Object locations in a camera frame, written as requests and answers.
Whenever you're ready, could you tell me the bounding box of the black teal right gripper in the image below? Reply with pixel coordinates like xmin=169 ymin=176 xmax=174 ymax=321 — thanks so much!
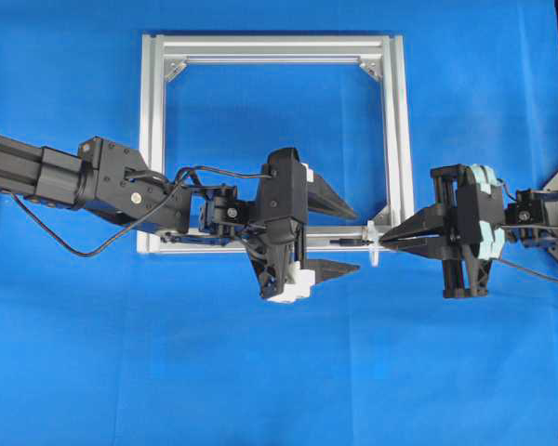
xmin=379 ymin=164 xmax=506 ymax=298

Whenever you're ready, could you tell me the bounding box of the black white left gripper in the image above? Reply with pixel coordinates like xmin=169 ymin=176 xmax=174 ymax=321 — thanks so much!
xmin=247 ymin=148 xmax=360 ymax=304

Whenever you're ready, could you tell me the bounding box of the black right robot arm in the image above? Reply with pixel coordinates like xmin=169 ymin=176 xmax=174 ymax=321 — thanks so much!
xmin=379 ymin=164 xmax=558 ymax=298

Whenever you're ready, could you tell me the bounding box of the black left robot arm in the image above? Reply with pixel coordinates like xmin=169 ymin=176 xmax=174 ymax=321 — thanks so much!
xmin=0 ymin=135 xmax=355 ymax=304

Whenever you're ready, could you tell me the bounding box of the white zip tie loop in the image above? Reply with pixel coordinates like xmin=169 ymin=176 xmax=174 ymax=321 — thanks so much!
xmin=362 ymin=220 xmax=380 ymax=268

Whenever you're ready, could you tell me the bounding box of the aluminium extrusion rectangular frame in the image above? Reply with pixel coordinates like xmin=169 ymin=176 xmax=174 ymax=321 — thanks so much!
xmin=139 ymin=34 xmax=415 ymax=253

